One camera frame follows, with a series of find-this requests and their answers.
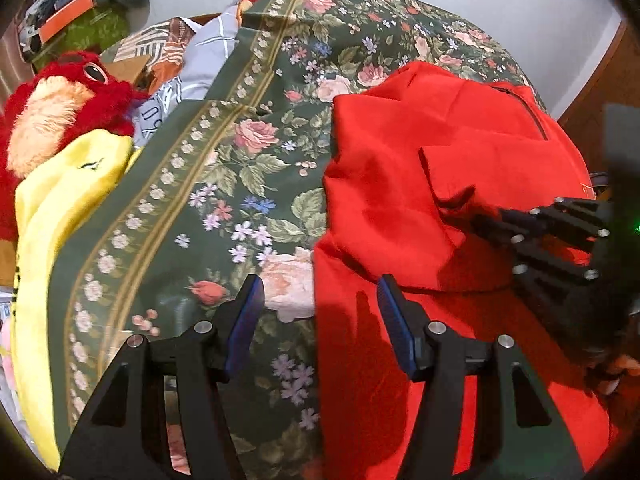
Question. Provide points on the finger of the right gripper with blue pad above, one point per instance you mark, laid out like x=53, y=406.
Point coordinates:
x=544, y=279
x=574, y=222

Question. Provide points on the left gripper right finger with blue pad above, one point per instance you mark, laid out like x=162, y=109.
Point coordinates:
x=519, y=432

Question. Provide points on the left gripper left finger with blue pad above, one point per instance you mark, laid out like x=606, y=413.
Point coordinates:
x=122, y=432

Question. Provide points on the red zip jacket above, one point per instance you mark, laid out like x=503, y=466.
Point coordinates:
x=414, y=158

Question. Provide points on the brown wooden door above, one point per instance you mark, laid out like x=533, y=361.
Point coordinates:
x=615, y=80

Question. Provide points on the yellow garment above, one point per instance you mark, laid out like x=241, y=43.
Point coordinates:
x=50, y=204

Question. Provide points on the green floral bedspread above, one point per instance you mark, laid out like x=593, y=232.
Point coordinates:
x=231, y=185

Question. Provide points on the red plush toy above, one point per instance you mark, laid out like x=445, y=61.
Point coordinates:
x=71, y=96

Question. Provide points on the patterned light blue cloth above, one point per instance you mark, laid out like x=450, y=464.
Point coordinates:
x=184, y=60

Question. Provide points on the green fabric storage box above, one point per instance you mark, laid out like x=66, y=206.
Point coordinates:
x=94, y=31

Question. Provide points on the orange box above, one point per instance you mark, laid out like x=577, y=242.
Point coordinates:
x=63, y=17

